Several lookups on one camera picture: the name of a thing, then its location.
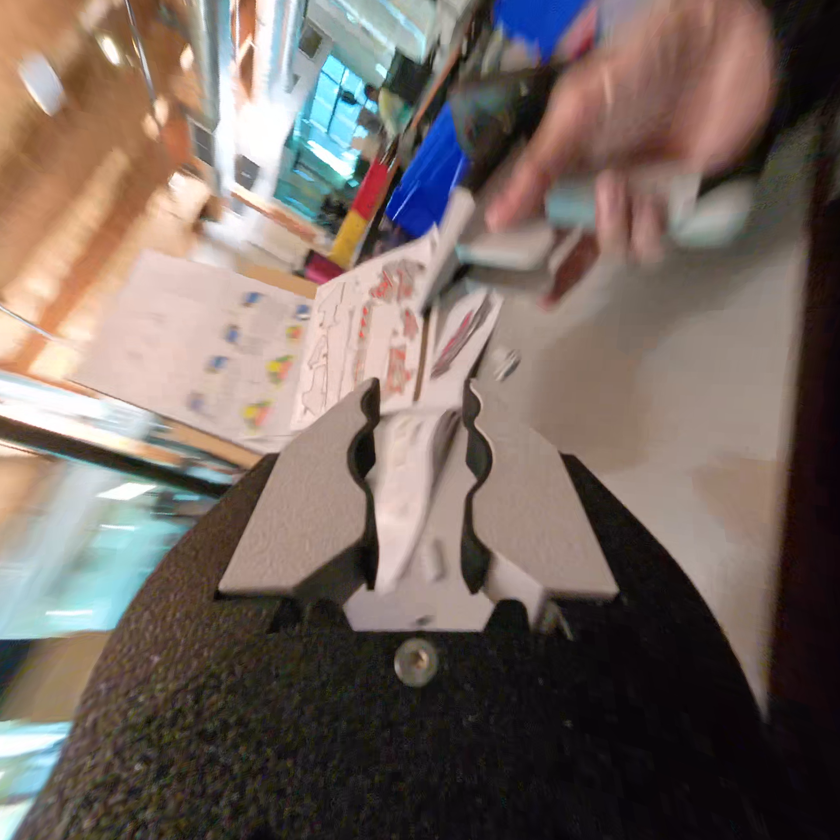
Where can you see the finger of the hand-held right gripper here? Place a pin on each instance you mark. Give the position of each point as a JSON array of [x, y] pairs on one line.
[[449, 249], [505, 254]]

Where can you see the blue storage bin with divider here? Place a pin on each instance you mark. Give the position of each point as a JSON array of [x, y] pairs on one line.
[[426, 177]]

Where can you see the yellow storage bin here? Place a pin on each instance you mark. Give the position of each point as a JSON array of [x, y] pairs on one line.
[[348, 236]]

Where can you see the wooden display board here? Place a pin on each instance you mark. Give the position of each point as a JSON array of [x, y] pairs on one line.
[[282, 281]]

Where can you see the red storage bin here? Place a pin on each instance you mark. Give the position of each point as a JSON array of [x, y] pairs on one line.
[[374, 187]]

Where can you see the person's right forearm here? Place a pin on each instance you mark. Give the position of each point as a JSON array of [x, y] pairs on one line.
[[814, 52]]

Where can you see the magenta storage bin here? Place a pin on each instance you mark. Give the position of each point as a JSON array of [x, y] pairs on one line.
[[321, 269]]

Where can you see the white instruction poster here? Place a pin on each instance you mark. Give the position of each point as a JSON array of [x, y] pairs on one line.
[[184, 328]]

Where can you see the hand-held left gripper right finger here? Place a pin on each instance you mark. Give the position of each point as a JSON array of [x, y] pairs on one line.
[[544, 518]]

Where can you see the sticker sheet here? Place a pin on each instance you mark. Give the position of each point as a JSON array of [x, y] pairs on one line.
[[341, 341]]

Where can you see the grey toy panel piece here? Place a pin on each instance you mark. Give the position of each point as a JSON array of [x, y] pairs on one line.
[[505, 365]]

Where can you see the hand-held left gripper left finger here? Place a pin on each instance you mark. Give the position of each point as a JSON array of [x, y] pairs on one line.
[[308, 518]]

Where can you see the person's right hand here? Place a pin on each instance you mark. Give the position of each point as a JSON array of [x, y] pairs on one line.
[[656, 98]]

